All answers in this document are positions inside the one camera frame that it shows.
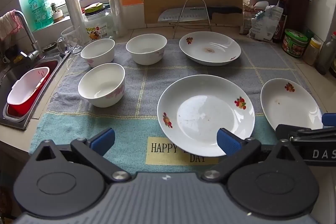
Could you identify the beige binder clip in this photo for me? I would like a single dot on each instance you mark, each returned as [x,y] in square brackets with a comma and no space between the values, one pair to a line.
[248,5]

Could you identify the steel sink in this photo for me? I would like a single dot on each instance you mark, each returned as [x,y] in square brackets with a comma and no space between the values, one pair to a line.
[15,66]

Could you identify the white and red food packet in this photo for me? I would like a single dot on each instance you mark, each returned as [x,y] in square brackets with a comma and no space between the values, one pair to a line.
[249,23]

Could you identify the white bowl pink flowers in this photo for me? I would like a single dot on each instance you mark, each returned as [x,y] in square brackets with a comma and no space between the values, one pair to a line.
[146,49]
[101,86]
[97,52]

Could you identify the stack of clear plastic cups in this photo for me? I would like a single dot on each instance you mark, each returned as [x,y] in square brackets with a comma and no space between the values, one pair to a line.
[114,1]

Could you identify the dark glass bottle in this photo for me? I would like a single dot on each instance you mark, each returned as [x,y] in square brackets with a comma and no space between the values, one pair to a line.
[326,53]

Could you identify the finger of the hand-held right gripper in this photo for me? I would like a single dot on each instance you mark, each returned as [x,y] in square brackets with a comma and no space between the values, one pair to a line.
[284,130]
[329,119]

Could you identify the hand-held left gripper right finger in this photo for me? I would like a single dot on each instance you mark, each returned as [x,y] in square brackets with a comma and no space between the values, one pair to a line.
[228,142]

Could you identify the dark wooden knife block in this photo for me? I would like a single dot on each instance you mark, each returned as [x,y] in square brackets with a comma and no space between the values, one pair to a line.
[298,11]

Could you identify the clear printed plastic bag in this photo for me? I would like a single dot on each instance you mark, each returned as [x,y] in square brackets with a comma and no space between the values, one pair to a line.
[270,24]

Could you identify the red and white drain basket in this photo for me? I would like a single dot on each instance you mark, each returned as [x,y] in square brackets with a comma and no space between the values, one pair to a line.
[27,87]

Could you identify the green binder clip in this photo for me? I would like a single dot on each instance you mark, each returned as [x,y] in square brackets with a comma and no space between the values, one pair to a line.
[260,14]

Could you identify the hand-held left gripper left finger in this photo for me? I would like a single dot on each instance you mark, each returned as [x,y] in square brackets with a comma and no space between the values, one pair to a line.
[103,138]

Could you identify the pink cloth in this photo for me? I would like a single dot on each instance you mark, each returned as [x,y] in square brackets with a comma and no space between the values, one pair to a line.
[9,24]

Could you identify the glass jar yellow green lid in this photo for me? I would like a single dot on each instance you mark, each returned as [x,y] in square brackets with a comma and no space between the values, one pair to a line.
[97,27]

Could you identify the small yellow lidded spice jar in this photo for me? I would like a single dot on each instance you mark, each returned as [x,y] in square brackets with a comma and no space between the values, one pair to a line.
[312,52]

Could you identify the white plate fruit print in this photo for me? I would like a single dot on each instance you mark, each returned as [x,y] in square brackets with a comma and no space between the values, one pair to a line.
[210,48]
[288,106]
[199,108]

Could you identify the green soap pump bottle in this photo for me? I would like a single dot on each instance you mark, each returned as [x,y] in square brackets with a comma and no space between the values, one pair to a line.
[39,6]

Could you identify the steel faucet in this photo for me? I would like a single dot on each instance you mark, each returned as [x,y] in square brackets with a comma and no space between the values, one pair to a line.
[26,32]

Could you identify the clear glass mug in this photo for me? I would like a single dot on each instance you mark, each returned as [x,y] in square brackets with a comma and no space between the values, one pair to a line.
[72,40]

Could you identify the small potted succulent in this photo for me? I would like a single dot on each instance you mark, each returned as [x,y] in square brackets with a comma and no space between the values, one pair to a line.
[57,14]

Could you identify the grey and blue checked towel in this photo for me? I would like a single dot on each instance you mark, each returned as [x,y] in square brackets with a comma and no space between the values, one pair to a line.
[141,87]

